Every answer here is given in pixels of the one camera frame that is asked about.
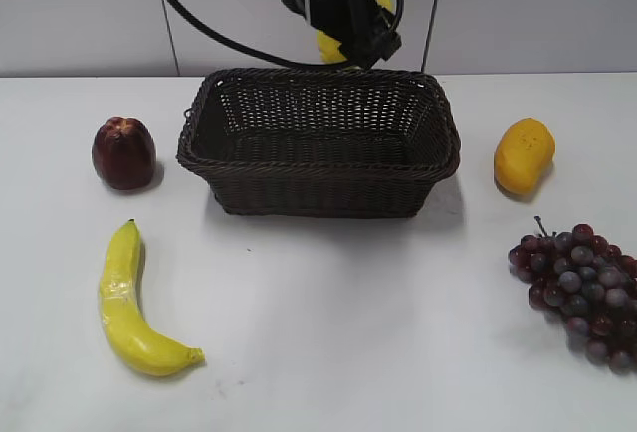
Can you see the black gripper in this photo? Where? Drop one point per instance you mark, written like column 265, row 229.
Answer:
column 366, row 30

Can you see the yellow lemon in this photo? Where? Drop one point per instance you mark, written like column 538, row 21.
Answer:
column 329, row 47

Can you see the dark brown woven basket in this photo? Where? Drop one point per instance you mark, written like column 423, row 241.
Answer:
column 361, row 144

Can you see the orange yellow mango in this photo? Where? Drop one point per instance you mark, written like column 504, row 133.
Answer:
column 523, row 155

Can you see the dark red apple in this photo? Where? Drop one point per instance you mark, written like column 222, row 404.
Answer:
column 124, row 154

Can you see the purple grape bunch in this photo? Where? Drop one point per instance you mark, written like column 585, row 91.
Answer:
column 579, row 280

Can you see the yellow banana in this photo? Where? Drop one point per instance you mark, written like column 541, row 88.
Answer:
column 132, row 339

